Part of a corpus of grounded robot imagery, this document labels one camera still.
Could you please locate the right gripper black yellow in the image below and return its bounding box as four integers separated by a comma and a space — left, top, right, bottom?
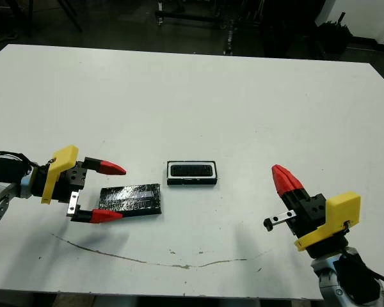
264, 164, 362, 259

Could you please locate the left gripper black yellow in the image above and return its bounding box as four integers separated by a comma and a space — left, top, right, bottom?
30, 145, 127, 224

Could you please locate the glossy black box lid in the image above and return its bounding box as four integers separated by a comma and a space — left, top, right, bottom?
99, 182, 163, 220

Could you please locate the black box with white insert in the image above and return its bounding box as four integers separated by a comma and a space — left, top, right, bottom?
166, 159, 218, 186

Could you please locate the black slanted metal leg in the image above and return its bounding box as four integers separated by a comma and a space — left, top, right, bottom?
57, 0, 83, 33

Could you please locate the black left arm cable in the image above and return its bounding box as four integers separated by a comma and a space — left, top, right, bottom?
0, 150, 41, 169

